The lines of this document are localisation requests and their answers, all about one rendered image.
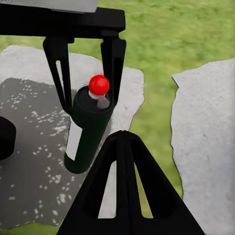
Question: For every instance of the insectifuge atomizer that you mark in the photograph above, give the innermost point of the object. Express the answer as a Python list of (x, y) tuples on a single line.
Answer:
[(92, 108)]

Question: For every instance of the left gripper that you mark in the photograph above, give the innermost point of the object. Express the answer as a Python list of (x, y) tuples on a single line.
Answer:
[(60, 30)]

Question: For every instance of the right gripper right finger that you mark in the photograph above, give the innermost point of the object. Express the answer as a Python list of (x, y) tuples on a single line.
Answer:
[(170, 214)]

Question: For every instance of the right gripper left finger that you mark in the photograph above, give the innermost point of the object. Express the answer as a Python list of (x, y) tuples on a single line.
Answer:
[(82, 218)]

